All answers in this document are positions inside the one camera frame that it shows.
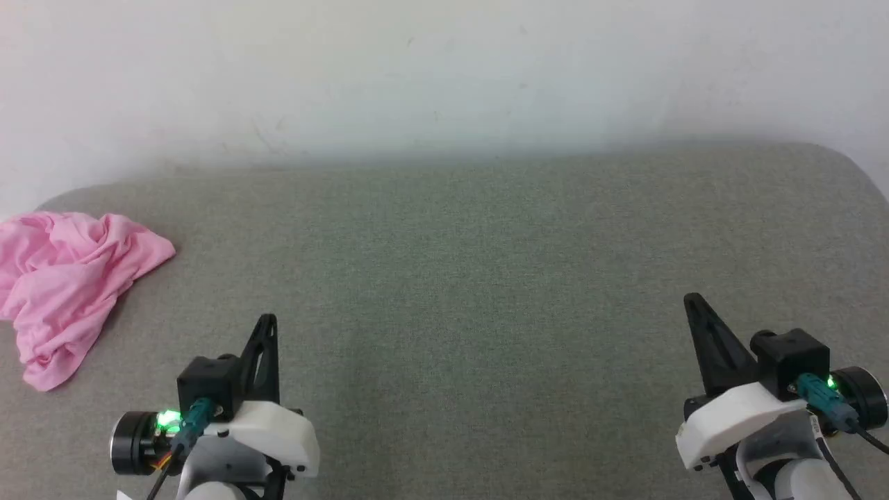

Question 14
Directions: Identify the grey fabric sofa seat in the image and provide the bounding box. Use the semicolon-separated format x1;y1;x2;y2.
0;142;889;500

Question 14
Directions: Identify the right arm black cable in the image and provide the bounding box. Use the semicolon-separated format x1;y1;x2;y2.
796;373;889;457

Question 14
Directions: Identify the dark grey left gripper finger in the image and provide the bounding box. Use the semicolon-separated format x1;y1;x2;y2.
235;313;282;405

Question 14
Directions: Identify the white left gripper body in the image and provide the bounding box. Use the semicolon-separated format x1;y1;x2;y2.
203;400;322;481

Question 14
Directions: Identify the pink crumpled garment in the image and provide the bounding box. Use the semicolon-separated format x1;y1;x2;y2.
0;211;177;392

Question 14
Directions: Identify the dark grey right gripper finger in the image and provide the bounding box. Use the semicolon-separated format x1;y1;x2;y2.
683;292;759;398

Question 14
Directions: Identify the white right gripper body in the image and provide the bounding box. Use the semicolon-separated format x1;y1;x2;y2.
675;381;811;473

